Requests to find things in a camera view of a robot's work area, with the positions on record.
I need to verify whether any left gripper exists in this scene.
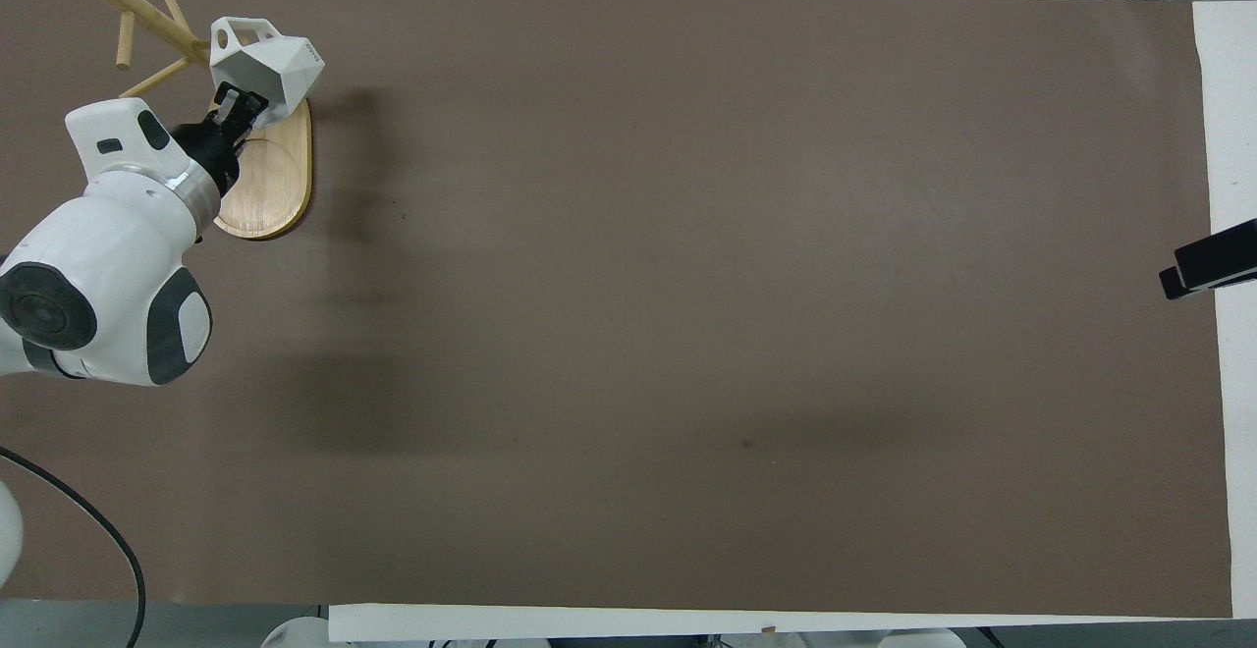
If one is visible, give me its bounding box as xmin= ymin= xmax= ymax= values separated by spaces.
xmin=171 ymin=82 xmax=272 ymax=199

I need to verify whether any wooden cup rack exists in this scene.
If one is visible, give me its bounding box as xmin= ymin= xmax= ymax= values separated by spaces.
xmin=0 ymin=0 xmax=314 ymax=243

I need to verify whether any white faceted cup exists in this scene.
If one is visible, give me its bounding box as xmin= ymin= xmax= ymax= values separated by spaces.
xmin=209 ymin=16 xmax=326 ymax=125

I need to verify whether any black cable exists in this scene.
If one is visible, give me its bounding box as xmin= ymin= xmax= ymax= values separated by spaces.
xmin=0 ymin=446 xmax=147 ymax=648

